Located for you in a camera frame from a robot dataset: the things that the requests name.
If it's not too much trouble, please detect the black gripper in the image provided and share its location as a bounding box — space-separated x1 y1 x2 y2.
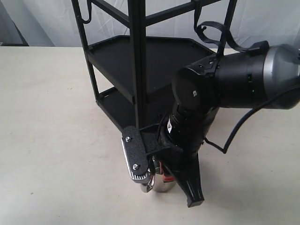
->
155 130 204 208

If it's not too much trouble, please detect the stainless steel mug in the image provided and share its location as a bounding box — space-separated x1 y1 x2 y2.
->
141 157 180 194

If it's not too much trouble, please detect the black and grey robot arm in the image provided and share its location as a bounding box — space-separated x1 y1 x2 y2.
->
160 44 300 207

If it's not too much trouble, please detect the black metal shelf rack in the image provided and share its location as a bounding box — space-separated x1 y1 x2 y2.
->
71 0 238 138

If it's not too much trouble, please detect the black round cable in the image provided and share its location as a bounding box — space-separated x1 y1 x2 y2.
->
204 84 300 154

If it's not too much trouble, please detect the black flat ribbon cable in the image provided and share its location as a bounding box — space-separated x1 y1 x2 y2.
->
196 21 269 55

